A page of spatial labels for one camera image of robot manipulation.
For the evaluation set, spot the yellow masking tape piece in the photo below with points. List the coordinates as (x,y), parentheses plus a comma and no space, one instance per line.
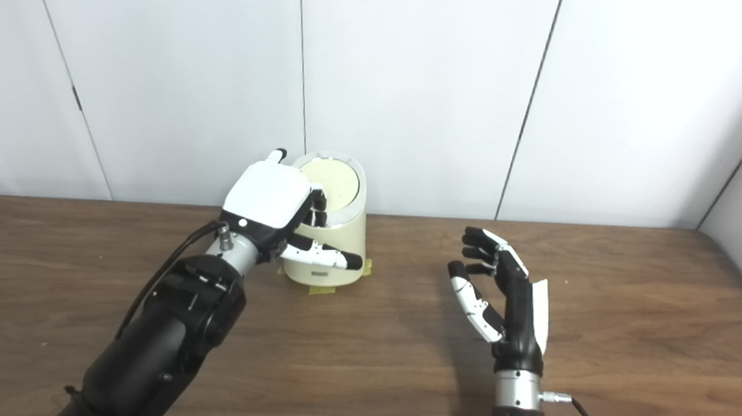
(322,291)
(367,268)

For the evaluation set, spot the cream-colored round bin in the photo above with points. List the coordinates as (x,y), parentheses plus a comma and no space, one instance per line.
(343,235)

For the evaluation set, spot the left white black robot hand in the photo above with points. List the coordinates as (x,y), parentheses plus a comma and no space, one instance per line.
(267,194)

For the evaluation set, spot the cream round bin lid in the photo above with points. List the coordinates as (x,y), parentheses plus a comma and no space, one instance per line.
(340,183)

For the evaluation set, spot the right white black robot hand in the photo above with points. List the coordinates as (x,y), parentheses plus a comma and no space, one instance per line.
(519,323)

